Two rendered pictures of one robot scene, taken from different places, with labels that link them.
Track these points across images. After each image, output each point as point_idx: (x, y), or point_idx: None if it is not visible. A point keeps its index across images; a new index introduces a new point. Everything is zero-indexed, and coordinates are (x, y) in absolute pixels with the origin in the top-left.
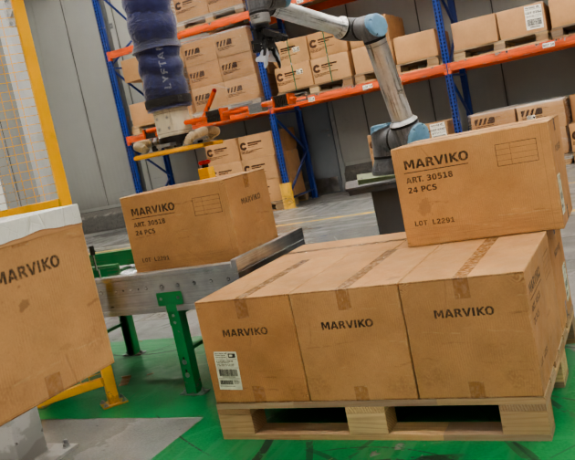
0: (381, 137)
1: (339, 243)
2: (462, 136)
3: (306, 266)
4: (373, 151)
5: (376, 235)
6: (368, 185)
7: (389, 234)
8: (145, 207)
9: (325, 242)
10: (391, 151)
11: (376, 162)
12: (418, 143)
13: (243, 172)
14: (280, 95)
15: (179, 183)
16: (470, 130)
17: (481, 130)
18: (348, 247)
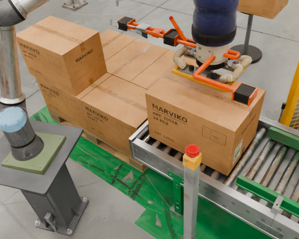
0: (26, 114)
1: (120, 109)
2: (73, 23)
3: (152, 78)
4: (32, 131)
5: (99, 107)
6: (67, 125)
7: (93, 105)
8: None
9: (124, 120)
10: (98, 32)
11: (36, 136)
12: (84, 32)
13: (161, 95)
14: (128, 17)
15: (219, 121)
16: (43, 44)
17: (48, 36)
18: (123, 94)
